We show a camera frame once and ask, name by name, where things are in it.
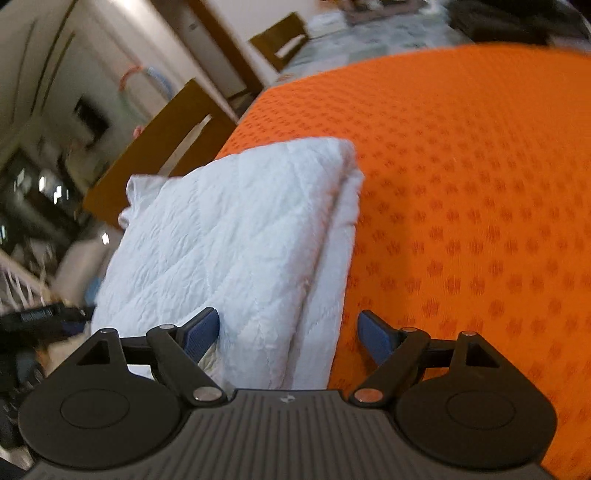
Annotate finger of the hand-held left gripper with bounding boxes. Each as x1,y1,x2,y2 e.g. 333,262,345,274
0,302,90,337

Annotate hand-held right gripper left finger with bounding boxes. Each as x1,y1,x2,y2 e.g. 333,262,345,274
75,306,228,407

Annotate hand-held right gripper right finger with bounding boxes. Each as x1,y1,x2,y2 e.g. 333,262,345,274
349,309,500,405

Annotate white quilted vest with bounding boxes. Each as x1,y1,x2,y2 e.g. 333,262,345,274
92,136,365,391

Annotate white slatted rack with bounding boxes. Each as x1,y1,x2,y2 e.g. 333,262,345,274
0,251,49,315

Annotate wooden chair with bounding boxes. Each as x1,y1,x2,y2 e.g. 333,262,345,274
249,11,310,72
83,78,238,229

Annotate orange patterned mat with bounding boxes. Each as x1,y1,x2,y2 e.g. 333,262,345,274
215,41,591,480

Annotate colourful hula hoop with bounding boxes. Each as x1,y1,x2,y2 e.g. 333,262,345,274
119,65,178,116

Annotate checkered tablecloth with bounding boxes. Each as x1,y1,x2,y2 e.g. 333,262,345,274
277,9,476,84

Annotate pink box with cups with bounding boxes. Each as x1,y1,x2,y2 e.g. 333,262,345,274
344,0,426,24

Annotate black folded garment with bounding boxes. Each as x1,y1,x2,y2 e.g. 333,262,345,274
450,0,591,47

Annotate brown wooden door frame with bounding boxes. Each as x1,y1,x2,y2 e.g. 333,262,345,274
189,0,269,93

